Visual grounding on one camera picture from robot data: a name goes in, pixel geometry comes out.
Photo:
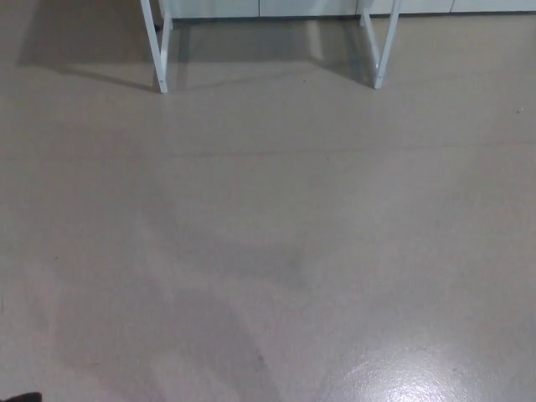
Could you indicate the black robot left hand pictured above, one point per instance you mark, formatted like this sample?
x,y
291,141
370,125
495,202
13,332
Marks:
x,y
21,398

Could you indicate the white cabinet row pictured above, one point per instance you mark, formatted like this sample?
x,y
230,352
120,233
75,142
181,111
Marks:
x,y
293,6

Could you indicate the white desk leg frame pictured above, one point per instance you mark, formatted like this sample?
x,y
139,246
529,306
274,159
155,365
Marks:
x,y
387,42
156,50

